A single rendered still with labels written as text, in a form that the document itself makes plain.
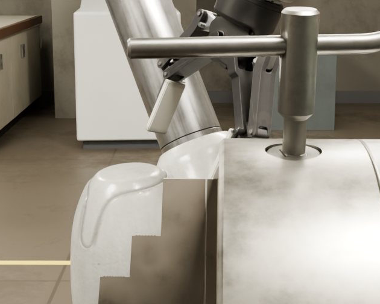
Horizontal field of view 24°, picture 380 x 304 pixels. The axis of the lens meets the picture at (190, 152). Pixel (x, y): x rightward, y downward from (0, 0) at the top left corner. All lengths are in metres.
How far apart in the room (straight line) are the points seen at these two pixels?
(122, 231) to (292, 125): 0.64
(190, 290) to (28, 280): 3.33
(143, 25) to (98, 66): 5.05
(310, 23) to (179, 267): 0.20
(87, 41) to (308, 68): 5.90
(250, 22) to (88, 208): 0.35
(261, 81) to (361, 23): 7.79
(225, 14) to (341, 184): 0.52
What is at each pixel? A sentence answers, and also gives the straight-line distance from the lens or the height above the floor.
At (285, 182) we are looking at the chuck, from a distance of 0.50.
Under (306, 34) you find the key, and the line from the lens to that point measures 0.51.
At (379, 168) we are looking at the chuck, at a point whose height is 1.23.
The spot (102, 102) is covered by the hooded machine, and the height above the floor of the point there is 0.36.
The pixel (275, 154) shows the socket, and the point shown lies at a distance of 0.53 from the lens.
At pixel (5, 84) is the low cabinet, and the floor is 0.42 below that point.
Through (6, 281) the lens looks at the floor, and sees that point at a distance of 3.92.
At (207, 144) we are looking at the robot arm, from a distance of 1.30.
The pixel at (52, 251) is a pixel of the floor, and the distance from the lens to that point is 4.28.
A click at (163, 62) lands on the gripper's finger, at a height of 1.23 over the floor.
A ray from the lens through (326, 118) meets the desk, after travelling 7.30.
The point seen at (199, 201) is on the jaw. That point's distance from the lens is 0.62.
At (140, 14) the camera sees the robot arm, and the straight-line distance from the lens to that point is 1.37.
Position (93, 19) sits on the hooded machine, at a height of 0.95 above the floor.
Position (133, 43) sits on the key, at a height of 1.30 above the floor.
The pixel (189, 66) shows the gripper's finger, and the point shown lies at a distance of 1.07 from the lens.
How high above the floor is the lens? 1.35
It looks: 12 degrees down
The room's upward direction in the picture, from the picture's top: straight up
